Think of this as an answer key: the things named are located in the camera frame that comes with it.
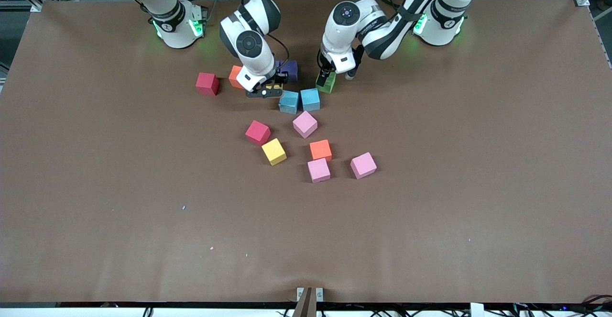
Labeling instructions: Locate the light pink foam cube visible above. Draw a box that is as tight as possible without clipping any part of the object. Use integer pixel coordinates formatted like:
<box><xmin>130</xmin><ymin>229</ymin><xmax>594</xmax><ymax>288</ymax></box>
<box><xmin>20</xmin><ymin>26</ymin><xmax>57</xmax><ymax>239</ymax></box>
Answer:
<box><xmin>350</xmin><ymin>152</ymin><xmax>378</xmax><ymax>180</ymax></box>
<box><xmin>292</xmin><ymin>110</ymin><xmax>318</xmax><ymax>139</ymax></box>
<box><xmin>307</xmin><ymin>158</ymin><xmax>331</xmax><ymax>184</ymax></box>

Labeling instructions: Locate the green foam cube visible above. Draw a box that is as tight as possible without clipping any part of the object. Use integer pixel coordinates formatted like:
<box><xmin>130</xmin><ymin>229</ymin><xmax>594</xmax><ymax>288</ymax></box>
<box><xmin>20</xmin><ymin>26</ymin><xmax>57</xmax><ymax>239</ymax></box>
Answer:
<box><xmin>316</xmin><ymin>72</ymin><xmax>337</xmax><ymax>94</ymax></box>

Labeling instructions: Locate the aluminium table edge rail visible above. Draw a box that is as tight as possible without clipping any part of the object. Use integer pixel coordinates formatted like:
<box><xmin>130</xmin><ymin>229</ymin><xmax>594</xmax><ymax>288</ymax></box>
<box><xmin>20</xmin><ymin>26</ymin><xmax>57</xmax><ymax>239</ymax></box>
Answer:
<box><xmin>589</xmin><ymin>5</ymin><xmax>612</xmax><ymax>69</ymax></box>

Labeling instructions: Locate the red foam cube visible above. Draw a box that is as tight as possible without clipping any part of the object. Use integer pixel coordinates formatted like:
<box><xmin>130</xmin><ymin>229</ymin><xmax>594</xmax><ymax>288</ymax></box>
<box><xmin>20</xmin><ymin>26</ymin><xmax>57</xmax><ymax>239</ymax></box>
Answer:
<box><xmin>245</xmin><ymin>120</ymin><xmax>272</xmax><ymax>146</ymax></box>
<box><xmin>196</xmin><ymin>72</ymin><xmax>220</xmax><ymax>97</ymax></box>

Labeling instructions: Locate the chipped blue foam cube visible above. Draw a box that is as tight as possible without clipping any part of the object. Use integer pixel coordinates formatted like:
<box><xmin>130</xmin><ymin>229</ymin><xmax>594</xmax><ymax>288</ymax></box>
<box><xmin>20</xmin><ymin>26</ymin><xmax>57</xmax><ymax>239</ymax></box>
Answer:
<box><xmin>278</xmin><ymin>91</ymin><xmax>299</xmax><ymax>115</ymax></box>

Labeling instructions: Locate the metal table clamp bracket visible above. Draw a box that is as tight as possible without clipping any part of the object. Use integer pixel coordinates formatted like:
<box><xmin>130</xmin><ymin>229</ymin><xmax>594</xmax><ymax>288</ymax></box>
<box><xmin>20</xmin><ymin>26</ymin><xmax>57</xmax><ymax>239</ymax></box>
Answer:
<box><xmin>293</xmin><ymin>287</ymin><xmax>324</xmax><ymax>317</ymax></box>

